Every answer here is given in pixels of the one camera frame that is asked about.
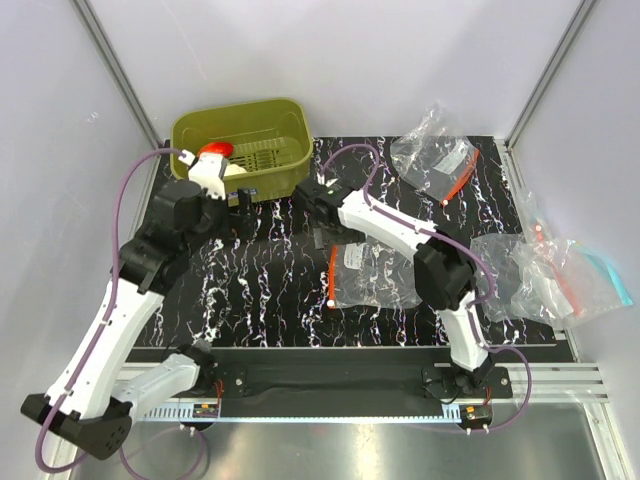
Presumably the clear red-zip bag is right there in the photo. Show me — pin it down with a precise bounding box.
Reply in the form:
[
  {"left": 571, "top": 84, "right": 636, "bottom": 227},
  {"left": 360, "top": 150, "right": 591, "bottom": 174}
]
[{"left": 328, "top": 240, "right": 422, "bottom": 309}]

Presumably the black marble pattern mat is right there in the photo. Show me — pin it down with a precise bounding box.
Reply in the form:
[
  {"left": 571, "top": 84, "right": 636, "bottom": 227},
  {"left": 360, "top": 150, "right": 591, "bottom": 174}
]
[{"left": 107, "top": 135, "right": 576, "bottom": 364}]

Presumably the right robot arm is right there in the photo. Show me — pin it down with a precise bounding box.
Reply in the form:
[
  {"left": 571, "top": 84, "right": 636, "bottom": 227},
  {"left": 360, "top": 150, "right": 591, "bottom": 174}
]
[{"left": 292, "top": 178, "right": 494, "bottom": 399}]

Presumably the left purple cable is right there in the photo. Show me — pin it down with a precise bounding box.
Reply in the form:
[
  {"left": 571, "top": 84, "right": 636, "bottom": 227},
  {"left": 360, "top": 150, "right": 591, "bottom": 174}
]
[{"left": 33, "top": 147, "right": 211, "bottom": 479}]

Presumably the olive green plastic basket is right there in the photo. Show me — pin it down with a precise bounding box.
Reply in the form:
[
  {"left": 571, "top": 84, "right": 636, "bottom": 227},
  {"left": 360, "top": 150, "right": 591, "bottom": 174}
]
[{"left": 170, "top": 98, "right": 314, "bottom": 206}]

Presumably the white toy cauliflower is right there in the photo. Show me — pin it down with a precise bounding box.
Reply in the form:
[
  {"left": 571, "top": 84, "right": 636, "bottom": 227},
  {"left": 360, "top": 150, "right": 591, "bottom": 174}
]
[{"left": 224, "top": 164, "right": 247, "bottom": 177}]

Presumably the clear bag under arm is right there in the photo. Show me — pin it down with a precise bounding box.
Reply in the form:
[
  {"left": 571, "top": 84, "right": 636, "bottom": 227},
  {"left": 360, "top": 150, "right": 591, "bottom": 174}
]
[{"left": 471, "top": 233, "right": 525, "bottom": 323}]

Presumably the aluminium rail frame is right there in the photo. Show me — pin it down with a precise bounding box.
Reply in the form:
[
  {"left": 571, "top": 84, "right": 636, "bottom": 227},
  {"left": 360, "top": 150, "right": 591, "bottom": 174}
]
[{"left": 71, "top": 355, "right": 639, "bottom": 479}]

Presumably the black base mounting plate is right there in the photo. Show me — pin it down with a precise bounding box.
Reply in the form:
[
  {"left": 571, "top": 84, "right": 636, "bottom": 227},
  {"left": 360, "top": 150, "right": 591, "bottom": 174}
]
[{"left": 212, "top": 347, "right": 513, "bottom": 400}]

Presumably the clear blue-zip bag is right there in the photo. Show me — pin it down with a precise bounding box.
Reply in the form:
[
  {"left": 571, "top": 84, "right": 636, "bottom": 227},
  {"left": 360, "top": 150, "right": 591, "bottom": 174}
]
[{"left": 511, "top": 192, "right": 634, "bottom": 328}]

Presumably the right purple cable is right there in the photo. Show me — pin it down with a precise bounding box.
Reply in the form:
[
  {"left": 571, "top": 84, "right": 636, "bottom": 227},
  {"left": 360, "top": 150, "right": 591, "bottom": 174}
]
[{"left": 319, "top": 143, "right": 532, "bottom": 435}]

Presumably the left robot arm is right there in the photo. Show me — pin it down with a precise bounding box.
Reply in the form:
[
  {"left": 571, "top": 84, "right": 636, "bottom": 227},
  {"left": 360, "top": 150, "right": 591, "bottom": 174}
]
[{"left": 21, "top": 180, "right": 255, "bottom": 460}]

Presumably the clear bag at back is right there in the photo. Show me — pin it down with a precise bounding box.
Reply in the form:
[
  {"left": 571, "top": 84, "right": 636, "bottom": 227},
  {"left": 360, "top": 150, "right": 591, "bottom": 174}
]
[{"left": 390, "top": 103, "right": 479, "bottom": 206}]

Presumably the purple cable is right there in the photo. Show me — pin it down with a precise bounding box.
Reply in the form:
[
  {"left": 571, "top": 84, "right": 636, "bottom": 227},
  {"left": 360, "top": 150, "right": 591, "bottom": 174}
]
[
  {"left": 33, "top": 147, "right": 211, "bottom": 479},
  {"left": 319, "top": 143, "right": 532, "bottom": 435}
]

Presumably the red orange toy mango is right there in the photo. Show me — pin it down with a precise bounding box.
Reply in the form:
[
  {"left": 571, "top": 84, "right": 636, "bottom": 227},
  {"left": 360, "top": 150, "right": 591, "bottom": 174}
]
[{"left": 198, "top": 142, "right": 234, "bottom": 158}]

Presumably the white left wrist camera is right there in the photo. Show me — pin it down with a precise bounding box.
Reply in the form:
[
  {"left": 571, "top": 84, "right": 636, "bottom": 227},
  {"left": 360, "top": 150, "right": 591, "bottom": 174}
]
[{"left": 178, "top": 150, "right": 227, "bottom": 200}]

